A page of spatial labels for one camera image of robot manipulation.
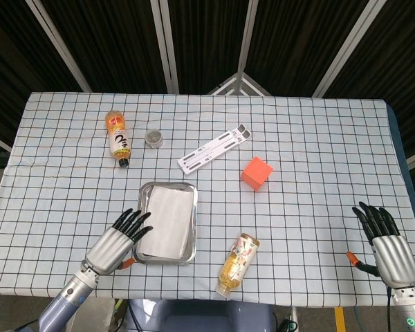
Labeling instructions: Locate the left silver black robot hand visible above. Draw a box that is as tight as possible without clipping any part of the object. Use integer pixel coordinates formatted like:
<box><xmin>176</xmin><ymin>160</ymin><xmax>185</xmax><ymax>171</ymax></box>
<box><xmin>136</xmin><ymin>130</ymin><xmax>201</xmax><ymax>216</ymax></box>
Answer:
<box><xmin>85</xmin><ymin>208</ymin><xmax>154</xmax><ymax>277</ymax></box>

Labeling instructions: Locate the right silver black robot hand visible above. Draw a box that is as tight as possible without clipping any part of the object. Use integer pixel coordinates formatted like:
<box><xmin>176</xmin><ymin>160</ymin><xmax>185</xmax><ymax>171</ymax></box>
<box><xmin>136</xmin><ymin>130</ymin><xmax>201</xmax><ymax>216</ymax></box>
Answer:
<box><xmin>346</xmin><ymin>202</ymin><xmax>415</xmax><ymax>288</ymax></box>

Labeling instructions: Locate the translucent white plastic sheet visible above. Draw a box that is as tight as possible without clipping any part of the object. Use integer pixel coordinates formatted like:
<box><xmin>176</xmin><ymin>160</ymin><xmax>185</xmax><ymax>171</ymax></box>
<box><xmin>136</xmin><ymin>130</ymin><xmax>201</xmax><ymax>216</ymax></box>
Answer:
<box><xmin>136</xmin><ymin>185</ymin><xmax>194</xmax><ymax>260</ymax></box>

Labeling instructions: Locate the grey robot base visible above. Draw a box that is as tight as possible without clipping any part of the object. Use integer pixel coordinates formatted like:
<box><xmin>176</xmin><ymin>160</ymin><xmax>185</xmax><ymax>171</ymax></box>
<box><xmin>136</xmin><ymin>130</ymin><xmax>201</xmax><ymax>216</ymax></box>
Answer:
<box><xmin>125</xmin><ymin>298</ymin><xmax>276</xmax><ymax>332</ymax></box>

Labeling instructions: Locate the metal tray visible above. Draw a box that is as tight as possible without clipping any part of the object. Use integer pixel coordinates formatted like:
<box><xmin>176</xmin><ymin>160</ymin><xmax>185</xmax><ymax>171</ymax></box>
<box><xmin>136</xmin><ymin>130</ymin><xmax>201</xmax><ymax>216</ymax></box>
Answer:
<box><xmin>133</xmin><ymin>181</ymin><xmax>199</xmax><ymax>266</ymax></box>

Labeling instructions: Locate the blue checkered tablecloth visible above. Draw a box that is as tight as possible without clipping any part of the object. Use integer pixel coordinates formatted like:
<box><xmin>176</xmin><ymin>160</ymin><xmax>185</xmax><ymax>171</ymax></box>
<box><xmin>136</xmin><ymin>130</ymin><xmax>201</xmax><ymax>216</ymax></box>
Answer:
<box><xmin>0</xmin><ymin>91</ymin><xmax>415</xmax><ymax>308</ymax></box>

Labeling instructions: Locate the orange drink bottle white label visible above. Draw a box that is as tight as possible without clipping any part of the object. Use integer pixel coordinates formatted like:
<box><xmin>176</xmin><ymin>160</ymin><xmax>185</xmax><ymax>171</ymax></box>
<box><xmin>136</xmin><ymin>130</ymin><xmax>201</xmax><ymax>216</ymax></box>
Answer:
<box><xmin>104</xmin><ymin>109</ymin><xmax>131</xmax><ymax>169</ymax></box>

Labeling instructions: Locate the yellow drink bottle patterned label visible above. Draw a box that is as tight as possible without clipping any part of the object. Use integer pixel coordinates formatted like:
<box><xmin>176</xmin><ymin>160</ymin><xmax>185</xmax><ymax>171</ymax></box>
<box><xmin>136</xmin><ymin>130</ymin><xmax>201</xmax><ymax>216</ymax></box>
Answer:
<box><xmin>215</xmin><ymin>233</ymin><xmax>260</xmax><ymax>298</ymax></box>

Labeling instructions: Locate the white folding laptop stand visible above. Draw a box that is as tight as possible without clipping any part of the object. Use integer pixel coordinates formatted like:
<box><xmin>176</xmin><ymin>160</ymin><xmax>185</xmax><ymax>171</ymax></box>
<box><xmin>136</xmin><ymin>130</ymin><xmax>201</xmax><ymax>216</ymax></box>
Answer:
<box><xmin>177</xmin><ymin>123</ymin><xmax>253</xmax><ymax>176</ymax></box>

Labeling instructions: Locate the orange cube box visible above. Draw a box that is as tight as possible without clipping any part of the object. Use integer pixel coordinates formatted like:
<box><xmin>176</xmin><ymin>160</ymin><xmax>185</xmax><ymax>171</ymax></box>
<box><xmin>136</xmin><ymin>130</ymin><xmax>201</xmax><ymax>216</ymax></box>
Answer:
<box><xmin>240</xmin><ymin>156</ymin><xmax>275</xmax><ymax>192</ymax></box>

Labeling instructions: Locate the white metal frame structure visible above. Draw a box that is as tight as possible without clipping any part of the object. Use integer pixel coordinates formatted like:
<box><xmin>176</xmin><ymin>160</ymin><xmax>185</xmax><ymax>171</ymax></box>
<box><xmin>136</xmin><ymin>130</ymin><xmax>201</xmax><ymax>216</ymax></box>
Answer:
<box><xmin>207</xmin><ymin>71</ymin><xmax>273</xmax><ymax>97</ymax></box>

